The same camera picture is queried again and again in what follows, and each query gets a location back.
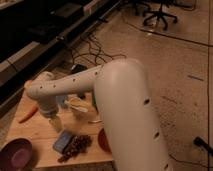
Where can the red-brown bowl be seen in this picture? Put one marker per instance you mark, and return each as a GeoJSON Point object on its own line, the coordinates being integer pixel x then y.
{"type": "Point", "coordinates": [103, 142]}

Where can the black office chair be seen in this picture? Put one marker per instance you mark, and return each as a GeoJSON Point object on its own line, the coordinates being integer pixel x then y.
{"type": "Point", "coordinates": [160, 14]}

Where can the purple bowl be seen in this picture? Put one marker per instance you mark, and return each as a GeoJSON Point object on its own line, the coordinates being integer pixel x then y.
{"type": "Point", "coordinates": [15, 155]}

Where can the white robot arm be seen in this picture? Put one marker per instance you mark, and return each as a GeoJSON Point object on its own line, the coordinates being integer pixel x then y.
{"type": "Point", "coordinates": [122, 97]}

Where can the bunch of dark grapes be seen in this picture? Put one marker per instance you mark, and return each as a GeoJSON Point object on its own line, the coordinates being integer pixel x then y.
{"type": "Point", "coordinates": [79, 144]}

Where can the black object on floor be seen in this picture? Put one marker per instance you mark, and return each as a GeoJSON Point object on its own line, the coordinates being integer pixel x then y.
{"type": "Point", "coordinates": [201, 143]}

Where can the orange carrot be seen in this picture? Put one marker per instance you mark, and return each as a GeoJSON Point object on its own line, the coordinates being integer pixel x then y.
{"type": "Point", "coordinates": [30, 114]}

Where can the cream plastic banana bunch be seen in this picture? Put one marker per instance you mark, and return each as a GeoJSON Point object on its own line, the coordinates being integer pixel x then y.
{"type": "Point", "coordinates": [77, 103]}

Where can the blue sponge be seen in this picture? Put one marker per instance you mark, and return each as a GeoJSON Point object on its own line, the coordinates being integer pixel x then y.
{"type": "Point", "coordinates": [63, 140]}

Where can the black power box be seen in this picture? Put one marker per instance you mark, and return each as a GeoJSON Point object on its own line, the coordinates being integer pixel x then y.
{"type": "Point", "coordinates": [78, 68]}

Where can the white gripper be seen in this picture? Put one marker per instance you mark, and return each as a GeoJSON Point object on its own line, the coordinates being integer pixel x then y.
{"type": "Point", "coordinates": [55, 122]}

